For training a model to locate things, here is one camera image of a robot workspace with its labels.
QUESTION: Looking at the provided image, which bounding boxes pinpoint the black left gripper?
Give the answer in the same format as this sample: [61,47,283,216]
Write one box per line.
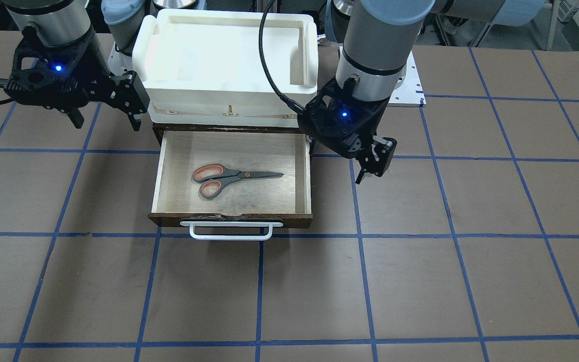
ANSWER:
[297,75,397,184]

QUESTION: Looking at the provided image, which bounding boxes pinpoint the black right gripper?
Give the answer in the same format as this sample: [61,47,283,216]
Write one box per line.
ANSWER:
[6,25,151,131]

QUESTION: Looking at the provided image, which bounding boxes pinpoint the grey orange scissors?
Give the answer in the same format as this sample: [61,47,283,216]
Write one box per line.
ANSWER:
[191,163,283,200]

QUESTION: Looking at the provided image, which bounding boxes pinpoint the wooden drawer with white handle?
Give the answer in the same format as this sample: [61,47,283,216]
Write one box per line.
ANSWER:
[149,130,313,228]

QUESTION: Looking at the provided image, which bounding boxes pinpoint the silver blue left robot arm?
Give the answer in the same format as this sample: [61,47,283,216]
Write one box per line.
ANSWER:
[297,1,544,184]

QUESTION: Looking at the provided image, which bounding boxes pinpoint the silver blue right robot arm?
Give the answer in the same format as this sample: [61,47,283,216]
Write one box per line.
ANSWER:
[4,1,150,131]

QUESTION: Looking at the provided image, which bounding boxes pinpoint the dark brown wooden cabinet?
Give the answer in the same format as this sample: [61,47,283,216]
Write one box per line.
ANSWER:
[149,110,301,143]

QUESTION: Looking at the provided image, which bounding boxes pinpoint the white plastic storage box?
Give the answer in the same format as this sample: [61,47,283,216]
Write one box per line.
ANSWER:
[132,9,319,117]

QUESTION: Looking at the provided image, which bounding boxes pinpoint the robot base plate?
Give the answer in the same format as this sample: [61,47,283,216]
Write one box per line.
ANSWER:
[108,43,134,76]
[388,51,427,107]

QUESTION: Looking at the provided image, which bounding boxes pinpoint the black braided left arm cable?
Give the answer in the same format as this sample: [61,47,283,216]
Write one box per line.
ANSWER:
[258,0,306,116]

